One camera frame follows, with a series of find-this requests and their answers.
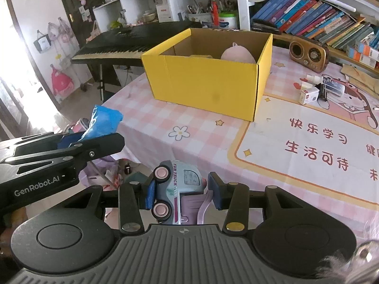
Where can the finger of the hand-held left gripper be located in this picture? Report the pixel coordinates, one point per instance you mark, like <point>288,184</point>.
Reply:
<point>103,146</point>
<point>66,141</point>

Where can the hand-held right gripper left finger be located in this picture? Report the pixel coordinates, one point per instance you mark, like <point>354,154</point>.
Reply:
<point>150,195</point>

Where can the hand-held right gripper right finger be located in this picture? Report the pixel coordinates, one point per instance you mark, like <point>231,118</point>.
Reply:
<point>215,193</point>

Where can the light blue toy truck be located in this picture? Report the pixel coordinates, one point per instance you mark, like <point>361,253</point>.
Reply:
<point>174,189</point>

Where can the blue plastic bag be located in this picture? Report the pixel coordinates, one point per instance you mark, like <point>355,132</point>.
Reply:
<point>102,121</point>

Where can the yellow cardboard box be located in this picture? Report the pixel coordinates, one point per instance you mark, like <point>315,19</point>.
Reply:
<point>201,85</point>

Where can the pink plush pig toy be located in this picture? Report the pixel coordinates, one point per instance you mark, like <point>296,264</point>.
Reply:
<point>238,53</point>

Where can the dark blue labelled bottle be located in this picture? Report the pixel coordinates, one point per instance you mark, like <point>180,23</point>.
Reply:
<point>334,87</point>

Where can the pink checkered cloth desktop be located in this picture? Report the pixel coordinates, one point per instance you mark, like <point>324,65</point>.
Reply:
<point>207,142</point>

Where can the purple printed cloth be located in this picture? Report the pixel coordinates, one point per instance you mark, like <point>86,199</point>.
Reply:
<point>100,171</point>

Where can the pink backpack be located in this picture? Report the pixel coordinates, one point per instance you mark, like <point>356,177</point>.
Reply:
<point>62,82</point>

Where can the black keyboard stand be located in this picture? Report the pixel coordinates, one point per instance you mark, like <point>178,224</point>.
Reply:
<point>103,80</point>

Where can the grey tote bag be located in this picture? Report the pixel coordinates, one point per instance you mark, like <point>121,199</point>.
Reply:
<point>42,43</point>

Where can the black keyboard piano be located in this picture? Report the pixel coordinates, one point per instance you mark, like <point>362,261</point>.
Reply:
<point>124,43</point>

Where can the lilac hanging bags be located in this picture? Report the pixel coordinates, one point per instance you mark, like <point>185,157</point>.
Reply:
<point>59,31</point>

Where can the dark door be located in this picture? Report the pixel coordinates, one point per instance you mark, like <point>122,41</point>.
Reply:
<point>77,11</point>

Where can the small white box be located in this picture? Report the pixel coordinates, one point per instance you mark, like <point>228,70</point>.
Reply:
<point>308,96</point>

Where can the beige bowl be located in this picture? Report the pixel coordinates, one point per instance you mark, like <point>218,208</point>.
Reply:
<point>149,17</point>

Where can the white cabinet shelf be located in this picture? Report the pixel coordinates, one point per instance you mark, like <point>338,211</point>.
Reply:
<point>133,6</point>

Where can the white box red label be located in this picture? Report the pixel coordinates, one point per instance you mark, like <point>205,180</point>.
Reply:
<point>162,11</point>

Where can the pen holder with pens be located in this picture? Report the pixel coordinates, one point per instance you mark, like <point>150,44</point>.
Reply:
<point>197,13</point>

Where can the wooden retro radio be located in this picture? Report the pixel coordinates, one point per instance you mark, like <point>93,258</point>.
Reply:
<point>309,56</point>

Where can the red bottle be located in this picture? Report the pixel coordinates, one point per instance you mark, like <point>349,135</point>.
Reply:
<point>215,13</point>

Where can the white tub green lid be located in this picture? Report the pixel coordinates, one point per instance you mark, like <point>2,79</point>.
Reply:
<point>228,20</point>

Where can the wooden bookshelf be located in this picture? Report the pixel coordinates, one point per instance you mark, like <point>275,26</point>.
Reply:
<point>337,53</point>

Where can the stack of brown paper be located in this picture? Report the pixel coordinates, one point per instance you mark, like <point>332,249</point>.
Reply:
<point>361,78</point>

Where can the orange white medicine box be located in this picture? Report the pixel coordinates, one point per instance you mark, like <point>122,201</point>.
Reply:
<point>367,48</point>
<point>359,57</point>

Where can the white curved shelf post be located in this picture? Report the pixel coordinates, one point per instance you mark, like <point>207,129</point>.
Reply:
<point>241,3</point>

